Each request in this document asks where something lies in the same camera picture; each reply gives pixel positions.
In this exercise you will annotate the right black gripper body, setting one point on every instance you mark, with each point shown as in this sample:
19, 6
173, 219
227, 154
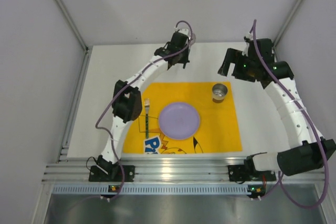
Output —
237, 67

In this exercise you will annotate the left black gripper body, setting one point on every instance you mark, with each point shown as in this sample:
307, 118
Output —
180, 57

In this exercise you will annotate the small metal cup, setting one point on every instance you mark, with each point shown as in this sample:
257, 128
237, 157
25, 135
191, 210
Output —
219, 92

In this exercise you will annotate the fork with green handle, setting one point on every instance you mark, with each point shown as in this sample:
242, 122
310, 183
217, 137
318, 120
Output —
147, 108

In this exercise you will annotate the yellow Pikachu cloth placemat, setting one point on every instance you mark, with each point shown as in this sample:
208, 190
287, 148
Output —
218, 131

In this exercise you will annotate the purple plastic plate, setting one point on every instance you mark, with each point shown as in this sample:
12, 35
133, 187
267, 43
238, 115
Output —
179, 121

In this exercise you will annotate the spoon with green handle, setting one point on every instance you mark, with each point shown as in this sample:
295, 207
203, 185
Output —
192, 40

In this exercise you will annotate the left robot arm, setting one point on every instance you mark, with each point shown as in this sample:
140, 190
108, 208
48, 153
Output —
126, 104

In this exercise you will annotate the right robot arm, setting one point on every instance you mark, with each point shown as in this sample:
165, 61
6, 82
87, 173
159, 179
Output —
305, 141

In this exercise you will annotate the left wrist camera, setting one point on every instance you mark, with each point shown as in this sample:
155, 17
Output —
184, 31

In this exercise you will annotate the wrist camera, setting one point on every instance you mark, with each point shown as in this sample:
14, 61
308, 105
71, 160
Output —
248, 38
184, 31

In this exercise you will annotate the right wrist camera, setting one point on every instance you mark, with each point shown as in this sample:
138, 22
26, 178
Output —
248, 38

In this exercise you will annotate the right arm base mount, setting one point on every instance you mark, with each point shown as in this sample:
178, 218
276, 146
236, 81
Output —
246, 173

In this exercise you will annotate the right aluminium frame post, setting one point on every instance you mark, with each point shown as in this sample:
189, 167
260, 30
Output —
293, 10

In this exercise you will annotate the aluminium frame post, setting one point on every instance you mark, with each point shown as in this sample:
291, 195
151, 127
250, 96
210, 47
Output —
71, 24
293, 10

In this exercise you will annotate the aluminium front rail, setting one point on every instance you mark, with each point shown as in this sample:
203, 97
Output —
151, 169

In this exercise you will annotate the left aluminium frame post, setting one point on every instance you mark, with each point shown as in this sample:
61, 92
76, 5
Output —
71, 24

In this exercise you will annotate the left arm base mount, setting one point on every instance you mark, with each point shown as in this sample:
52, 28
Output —
97, 174

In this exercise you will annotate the grey slotted cable duct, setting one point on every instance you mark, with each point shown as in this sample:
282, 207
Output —
158, 189

